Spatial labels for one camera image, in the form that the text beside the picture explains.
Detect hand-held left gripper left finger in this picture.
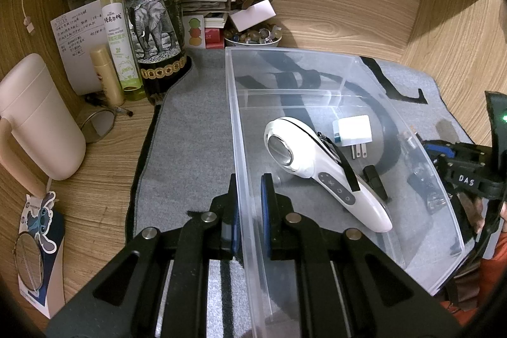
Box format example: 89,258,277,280
45,172,242,338

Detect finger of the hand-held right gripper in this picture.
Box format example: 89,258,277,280
422,139,457,161

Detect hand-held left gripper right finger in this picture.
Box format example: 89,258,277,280
259,172,462,338

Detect small black rectangular gadget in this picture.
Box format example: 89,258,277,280
362,165,388,201

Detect white handheld device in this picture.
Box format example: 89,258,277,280
263,117,393,233

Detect white charger plug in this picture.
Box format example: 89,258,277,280
332,115,374,160

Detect clear plastic storage box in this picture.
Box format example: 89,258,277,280
225,47,465,338

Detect person's right hand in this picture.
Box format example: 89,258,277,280
459,195,487,235

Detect grey lettered mat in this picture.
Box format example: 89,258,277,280
125,47,452,338

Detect person's orange clothing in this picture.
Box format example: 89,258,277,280
444,231,507,327

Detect small round mirror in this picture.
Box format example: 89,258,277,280
14,233,43,289
75,94,133,144

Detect bowl of beads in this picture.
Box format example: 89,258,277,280
224,25,283,49

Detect small red box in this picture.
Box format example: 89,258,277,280
205,27,226,49

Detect yellow tube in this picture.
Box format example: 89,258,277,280
89,47,125,107

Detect fruit print card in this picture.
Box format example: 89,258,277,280
186,15,205,48

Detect blue cartoon sticker card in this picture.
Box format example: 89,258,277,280
18,191,66,319

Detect blank white card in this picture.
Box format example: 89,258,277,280
230,0,276,32

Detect green spray bottle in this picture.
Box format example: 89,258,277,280
99,0,146,102

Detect stack of booklets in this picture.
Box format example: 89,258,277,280
180,0,238,49

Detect dark wine bottle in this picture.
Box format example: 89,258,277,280
120,0,188,105

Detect pink mug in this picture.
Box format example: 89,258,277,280
0,53,87,200

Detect white handwritten paper note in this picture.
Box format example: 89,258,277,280
50,0,107,95

